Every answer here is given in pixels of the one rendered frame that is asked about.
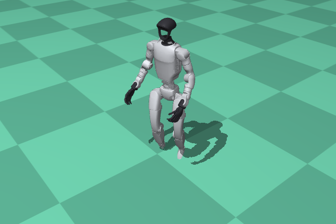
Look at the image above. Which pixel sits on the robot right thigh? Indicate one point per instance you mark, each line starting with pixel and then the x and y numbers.
pixel 155 108

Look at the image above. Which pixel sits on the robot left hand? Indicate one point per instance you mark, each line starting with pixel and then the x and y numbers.
pixel 177 113

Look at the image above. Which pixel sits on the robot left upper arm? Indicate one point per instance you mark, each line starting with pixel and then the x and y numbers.
pixel 183 55

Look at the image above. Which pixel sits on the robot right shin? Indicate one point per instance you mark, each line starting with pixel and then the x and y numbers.
pixel 159 138

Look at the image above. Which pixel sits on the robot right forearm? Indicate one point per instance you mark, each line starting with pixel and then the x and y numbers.
pixel 140 77

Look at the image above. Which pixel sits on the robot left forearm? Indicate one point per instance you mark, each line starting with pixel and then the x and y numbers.
pixel 188 89

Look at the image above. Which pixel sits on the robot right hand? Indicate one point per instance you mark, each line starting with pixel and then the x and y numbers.
pixel 130 93

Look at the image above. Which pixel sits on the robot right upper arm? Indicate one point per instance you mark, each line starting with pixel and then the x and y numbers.
pixel 147 64

